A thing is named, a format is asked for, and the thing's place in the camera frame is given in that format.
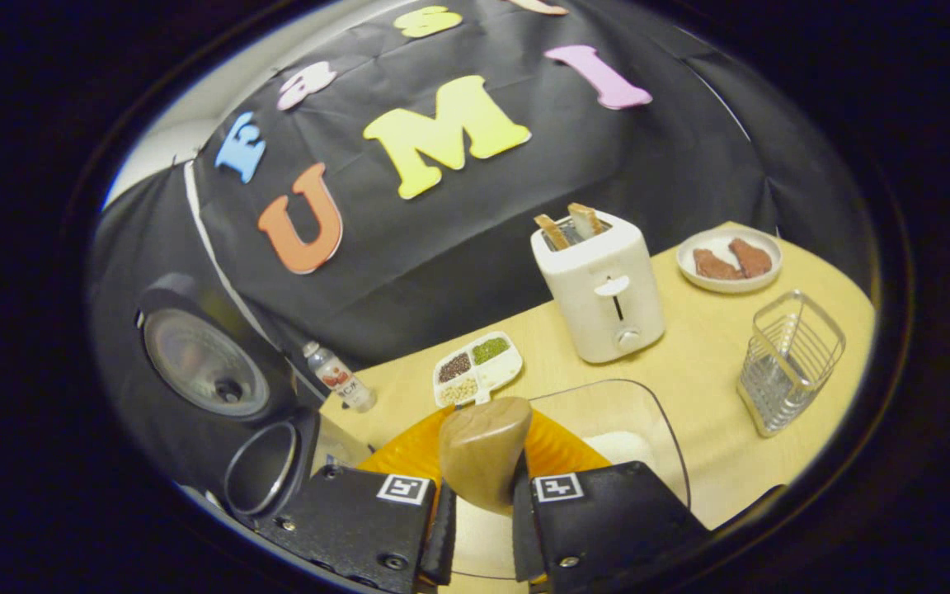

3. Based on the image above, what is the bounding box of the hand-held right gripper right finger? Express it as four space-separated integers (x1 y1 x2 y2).
512 408 711 594

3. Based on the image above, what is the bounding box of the white plate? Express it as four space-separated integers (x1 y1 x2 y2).
676 226 783 295

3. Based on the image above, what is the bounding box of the white toaster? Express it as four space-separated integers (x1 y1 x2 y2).
530 209 666 365

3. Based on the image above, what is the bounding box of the small clear bottle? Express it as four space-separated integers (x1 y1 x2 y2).
303 341 379 413

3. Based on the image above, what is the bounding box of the dark grey rice cooker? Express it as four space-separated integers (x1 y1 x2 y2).
133 275 373 529

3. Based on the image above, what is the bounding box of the toast slice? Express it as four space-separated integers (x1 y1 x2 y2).
567 203 605 240
534 214 572 251

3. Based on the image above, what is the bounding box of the metal wire chopstick holder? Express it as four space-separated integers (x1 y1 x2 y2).
736 290 847 438

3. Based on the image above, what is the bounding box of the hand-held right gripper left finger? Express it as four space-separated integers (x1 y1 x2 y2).
256 404 458 594

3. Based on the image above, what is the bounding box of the white divided grain tray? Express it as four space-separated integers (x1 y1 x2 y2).
432 331 524 408

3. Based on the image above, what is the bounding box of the wooden spoon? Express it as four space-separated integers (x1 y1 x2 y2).
439 397 534 516

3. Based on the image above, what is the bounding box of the brown meat piece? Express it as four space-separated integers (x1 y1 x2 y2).
694 248 745 281
729 238 773 278

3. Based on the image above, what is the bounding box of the clear rice container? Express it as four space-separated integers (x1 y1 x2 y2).
450 378 692 582

